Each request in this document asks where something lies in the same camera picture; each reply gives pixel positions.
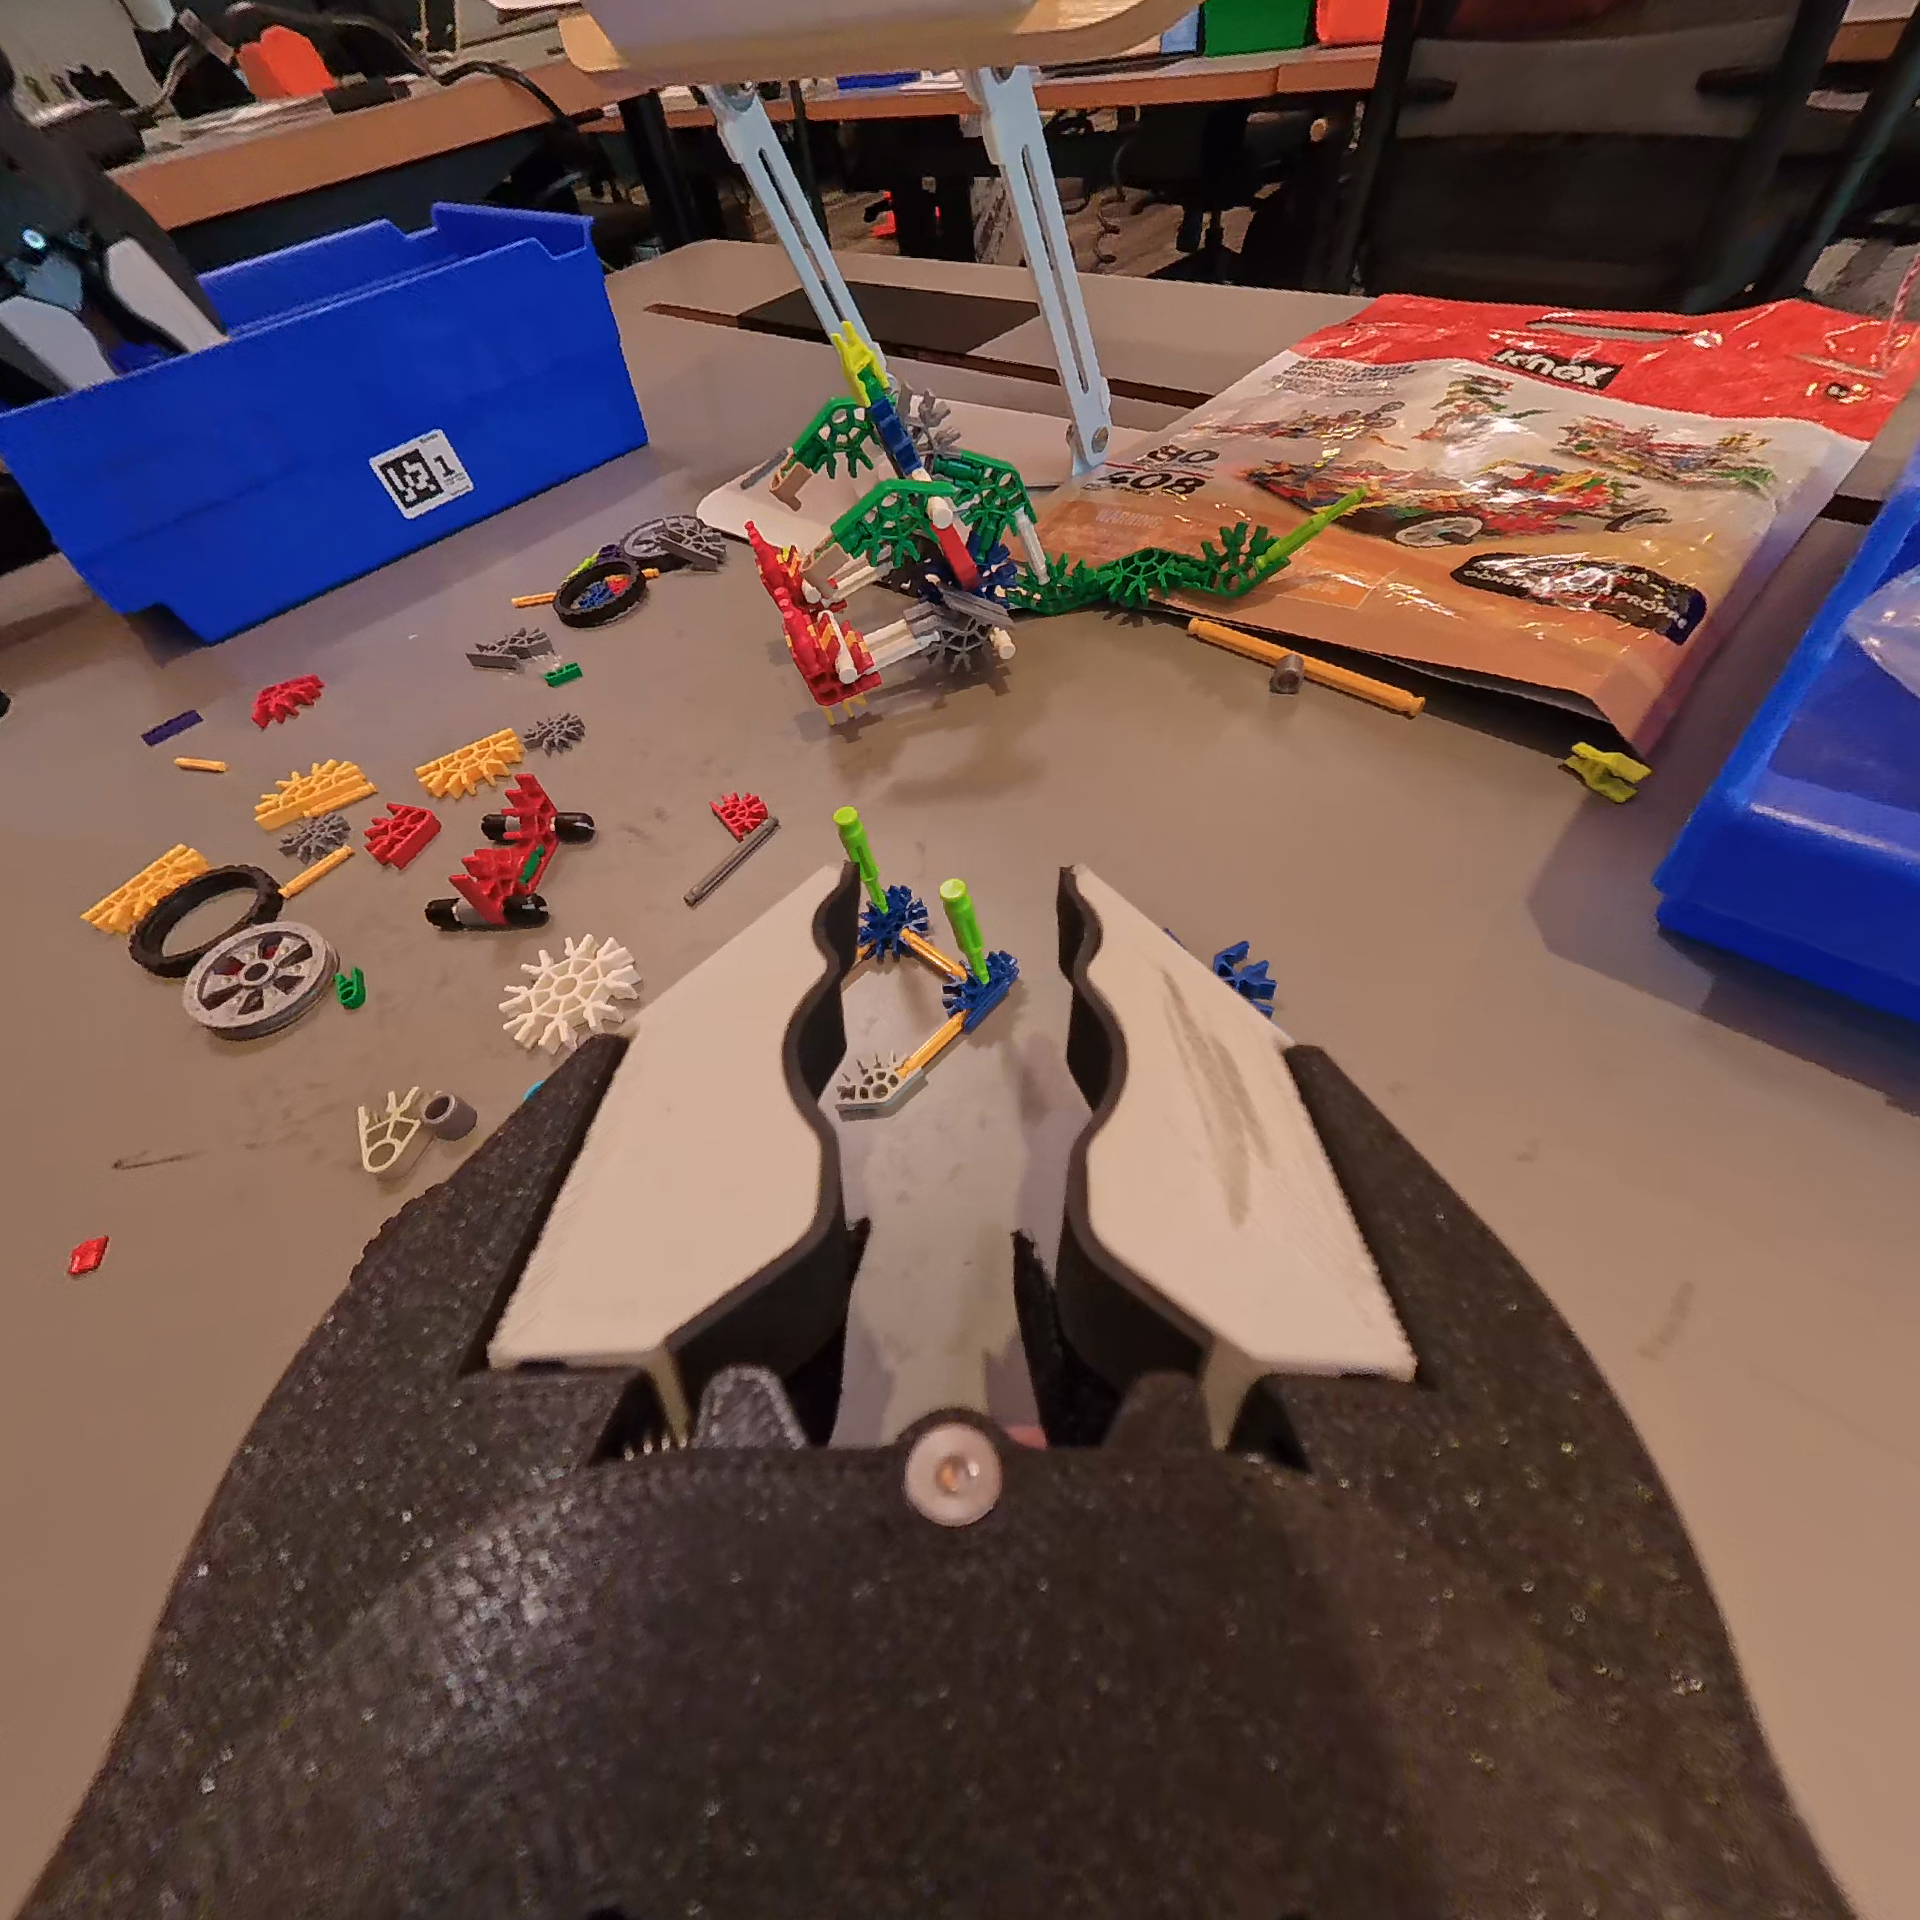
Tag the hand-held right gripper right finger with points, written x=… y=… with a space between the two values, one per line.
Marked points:
x=1231 y=1171

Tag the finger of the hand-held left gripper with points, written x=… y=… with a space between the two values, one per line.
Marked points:
x=158 y=300
x=29 y=339

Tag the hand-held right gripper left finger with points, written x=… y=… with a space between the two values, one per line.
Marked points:
x=676 y=1171

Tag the blue bin with square tag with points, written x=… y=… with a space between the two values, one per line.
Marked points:
x=301 y=436

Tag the blue and yellow rod frame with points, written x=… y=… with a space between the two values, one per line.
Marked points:
x=893 y=918

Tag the multicoloured toy construction model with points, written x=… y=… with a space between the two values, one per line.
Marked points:
x=932 y=517

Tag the blue snowflake connector pair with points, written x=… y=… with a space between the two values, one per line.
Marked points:
x=1245 y=975

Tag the white snowflake connector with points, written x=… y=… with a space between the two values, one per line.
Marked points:
x=570 y=990

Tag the wooden office desk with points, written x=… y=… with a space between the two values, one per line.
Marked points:
x=1277 y=67
x=301 y=143

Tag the grey spacer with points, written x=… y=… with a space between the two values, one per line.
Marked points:
x=1289 y=675
x=451 y=1115

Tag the cream fan connector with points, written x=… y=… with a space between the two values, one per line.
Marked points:
x=388 y=1142

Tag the red connector assembly black caps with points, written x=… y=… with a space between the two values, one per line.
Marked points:
x=505 y=870

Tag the red connector with grey rod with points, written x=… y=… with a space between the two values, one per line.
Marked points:
x=739 y=814

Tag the dark purple bar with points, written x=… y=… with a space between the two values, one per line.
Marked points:
x=172 y=728

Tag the red fan connector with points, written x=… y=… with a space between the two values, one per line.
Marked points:
x=290 y=703
x=404 y=835

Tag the small grey snowflake connector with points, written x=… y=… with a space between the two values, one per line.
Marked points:
x=316 y=837
x=556 y=734

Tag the yellow fan connector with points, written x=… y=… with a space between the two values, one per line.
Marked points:
x=142 y=885
x=316 y=797
x=469 y=765

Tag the silver spoked wheel hub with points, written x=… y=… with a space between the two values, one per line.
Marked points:
x=260 y=979

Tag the orange rod with grey clip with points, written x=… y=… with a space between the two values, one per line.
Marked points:
x=1366 y=693

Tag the grey connector pair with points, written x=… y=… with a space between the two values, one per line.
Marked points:
x=511 y=651

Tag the small black rubber tyre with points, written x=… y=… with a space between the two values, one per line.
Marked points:
x=567 y=599

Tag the small grey spoked wheel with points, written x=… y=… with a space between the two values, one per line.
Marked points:
x=646 y=540

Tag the lime clip connector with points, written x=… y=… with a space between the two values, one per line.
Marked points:
x=1606 y=773

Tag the red toy set bag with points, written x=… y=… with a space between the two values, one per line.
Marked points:
x=1350 y=599

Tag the small red flat piece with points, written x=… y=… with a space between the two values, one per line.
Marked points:
x=91 y=1255

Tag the dark grey fan connector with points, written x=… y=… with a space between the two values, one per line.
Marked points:
x=702 y=548

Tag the blue plastic bin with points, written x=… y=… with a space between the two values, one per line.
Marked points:
x=1770 y=885

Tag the clear plastic bag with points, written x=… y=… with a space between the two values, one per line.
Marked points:
x=1892 y=630

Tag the white adjustable book stand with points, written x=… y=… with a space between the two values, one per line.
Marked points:
x=1045 y=224

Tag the black office chair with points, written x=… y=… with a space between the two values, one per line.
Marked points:
x=1575 y=150

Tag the green box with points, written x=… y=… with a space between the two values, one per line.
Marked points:
x=1261 y=24

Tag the orange box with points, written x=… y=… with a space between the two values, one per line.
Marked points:
x=1366 y=20

